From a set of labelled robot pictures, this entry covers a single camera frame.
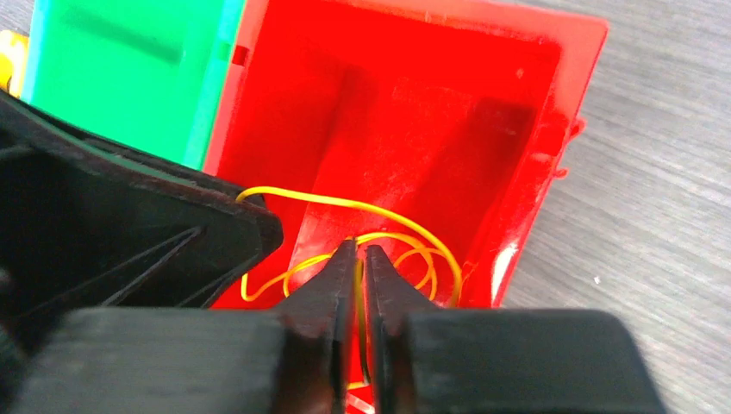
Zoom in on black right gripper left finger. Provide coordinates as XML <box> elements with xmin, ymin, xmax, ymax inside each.
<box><xmin>11</xmin><ymin>240</ymin><xmax>356</xmax><ymax>413</ymax></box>

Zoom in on yellow triangle toy left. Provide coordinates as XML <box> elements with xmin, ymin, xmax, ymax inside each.
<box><xmin>1</xmin><ymin>29</ymin><xmax>29</xmax><ymax>98</ymax></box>

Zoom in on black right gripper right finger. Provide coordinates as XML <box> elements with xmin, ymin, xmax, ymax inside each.
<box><xmin>365</xmin><ymin>246</ymin><xmax>665</xmax><ymax>413</ymax></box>

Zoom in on red plastic bin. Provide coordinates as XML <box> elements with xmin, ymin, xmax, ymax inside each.
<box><xmin>204</xmin><ymin>1</ymin><xmax>609</xmax><ymax>308</ymax></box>

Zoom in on green plastic bin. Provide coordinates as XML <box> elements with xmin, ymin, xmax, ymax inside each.
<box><xmin>22</xmin><ymin>0</ymin><xmax>244</xmax><ymax>169</ymax></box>

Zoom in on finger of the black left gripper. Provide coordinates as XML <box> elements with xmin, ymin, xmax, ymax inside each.
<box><xmin>1</xmin><ymin>93</ymin><xmax>284</xmax><ymax>349</ymax></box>

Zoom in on yellow cable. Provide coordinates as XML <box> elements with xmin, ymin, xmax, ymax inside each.
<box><xmin>234</xmin><ymin>185</ymin><xmax>464</xmax><ymax>414</ymax></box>

